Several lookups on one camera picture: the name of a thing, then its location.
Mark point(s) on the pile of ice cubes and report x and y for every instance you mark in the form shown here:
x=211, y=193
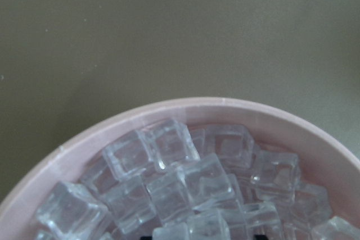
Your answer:
x=167, y=181

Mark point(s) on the pink bowl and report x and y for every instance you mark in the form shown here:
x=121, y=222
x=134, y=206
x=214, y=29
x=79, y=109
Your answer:
x=324, y=160

